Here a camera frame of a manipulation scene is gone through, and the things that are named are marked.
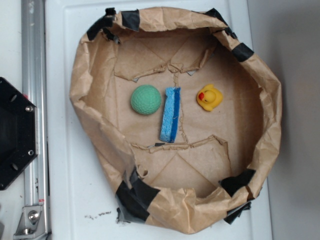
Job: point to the metal corner bracket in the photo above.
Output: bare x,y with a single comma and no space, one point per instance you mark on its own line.
31,224

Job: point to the blue sponge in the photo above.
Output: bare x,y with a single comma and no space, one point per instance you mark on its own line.
171,113

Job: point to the aluminium extrusion rail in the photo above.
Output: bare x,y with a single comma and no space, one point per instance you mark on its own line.
36,175

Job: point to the brown paper bin liner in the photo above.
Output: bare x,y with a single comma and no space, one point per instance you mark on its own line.
220,159

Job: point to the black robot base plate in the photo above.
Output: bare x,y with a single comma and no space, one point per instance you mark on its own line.
18,139

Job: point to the yellow rubber duck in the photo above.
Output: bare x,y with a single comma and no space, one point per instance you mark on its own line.
209,97

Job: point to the green dimpled foam ball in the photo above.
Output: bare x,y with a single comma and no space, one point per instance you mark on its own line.
145,100

